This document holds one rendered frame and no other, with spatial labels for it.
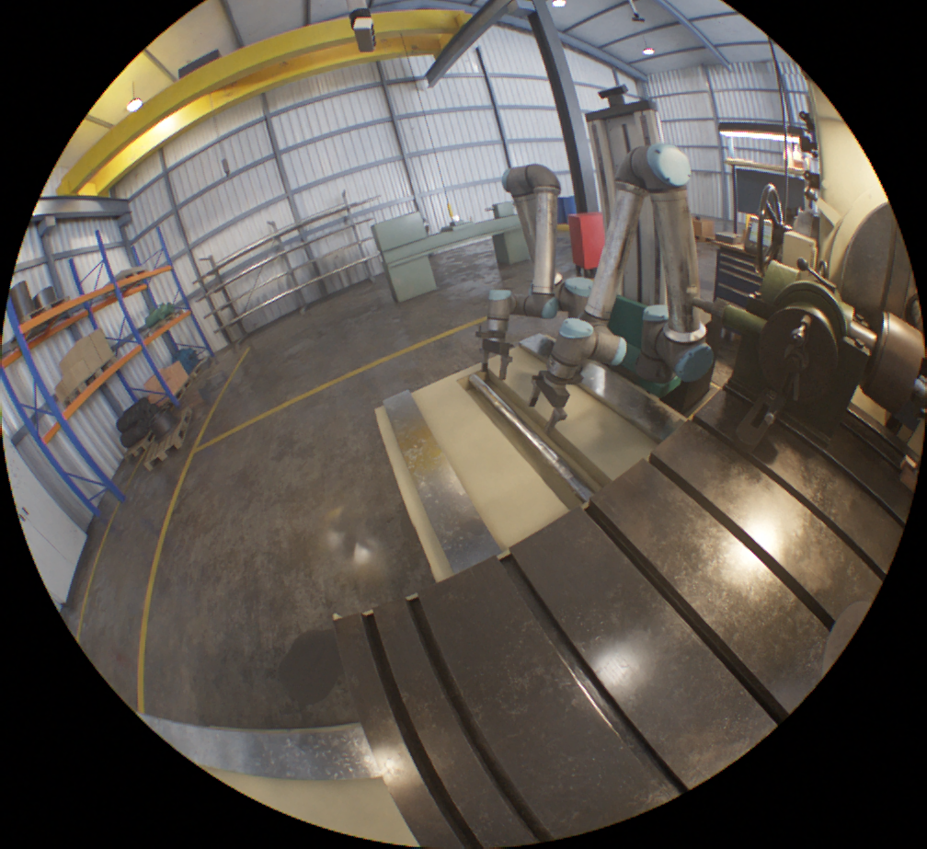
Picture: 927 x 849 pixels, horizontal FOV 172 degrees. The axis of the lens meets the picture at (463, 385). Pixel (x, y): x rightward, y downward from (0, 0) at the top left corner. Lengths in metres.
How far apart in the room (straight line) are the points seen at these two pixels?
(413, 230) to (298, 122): 5.79
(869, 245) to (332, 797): 1.95
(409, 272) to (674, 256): 4.92
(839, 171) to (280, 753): 2.20
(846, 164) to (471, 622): 1.37
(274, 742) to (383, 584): 1.02
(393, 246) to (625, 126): 4.56
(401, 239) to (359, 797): 5.79
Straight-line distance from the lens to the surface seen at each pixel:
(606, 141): 1.46
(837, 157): 1.18
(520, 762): 0.48
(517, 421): 1.12
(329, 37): 7.60
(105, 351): 6.73
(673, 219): 0.91
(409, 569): 1.69
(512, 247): 6.30
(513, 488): 0.93
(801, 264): 0.79
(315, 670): 1.81
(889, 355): 0.80
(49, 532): 5.76
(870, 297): 1.09
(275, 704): 1.98
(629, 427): 1.09
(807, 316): 0.65
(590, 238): 4.82
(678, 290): 0.97
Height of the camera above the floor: 1.46
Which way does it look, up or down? 34 degrees down
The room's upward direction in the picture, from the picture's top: 16 degrees counter-clockwise
